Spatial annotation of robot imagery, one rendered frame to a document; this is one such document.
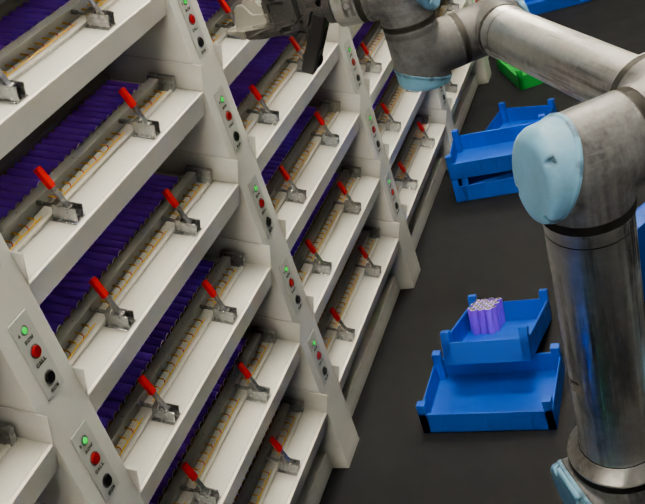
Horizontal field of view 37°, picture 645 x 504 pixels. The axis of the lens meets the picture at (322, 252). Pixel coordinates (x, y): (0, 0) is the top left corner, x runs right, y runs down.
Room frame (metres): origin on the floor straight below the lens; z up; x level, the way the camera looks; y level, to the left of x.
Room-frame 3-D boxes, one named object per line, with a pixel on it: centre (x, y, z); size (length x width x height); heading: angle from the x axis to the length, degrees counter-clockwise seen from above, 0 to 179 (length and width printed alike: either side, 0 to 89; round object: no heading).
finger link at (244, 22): (1.69, -0.01, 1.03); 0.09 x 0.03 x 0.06; 63
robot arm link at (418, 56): (1.58, -0.27, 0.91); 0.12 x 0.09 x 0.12; 96
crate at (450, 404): (1.76, -0.26, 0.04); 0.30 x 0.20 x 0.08; 63
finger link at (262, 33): (1.66, -0.04, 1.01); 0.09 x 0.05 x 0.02; 63
